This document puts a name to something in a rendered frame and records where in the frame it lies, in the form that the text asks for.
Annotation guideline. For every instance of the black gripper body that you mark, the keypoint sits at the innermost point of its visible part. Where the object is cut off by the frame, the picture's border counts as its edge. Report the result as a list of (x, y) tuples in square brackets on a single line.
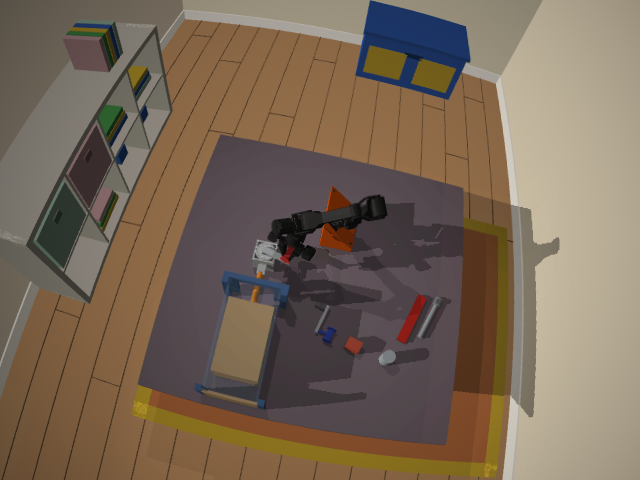
[(293, 241)]

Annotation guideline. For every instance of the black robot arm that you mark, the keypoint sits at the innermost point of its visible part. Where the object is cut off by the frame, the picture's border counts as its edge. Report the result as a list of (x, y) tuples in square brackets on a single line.
[(348, 217)]

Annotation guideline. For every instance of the grey crank handle with dark red knob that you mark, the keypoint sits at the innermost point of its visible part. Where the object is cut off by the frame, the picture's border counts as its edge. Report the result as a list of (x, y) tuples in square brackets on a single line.
[(278, 256)]

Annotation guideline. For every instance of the light grey cylinder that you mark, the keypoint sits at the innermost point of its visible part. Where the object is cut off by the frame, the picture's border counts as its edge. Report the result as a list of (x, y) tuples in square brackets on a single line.
[(387, 358)]

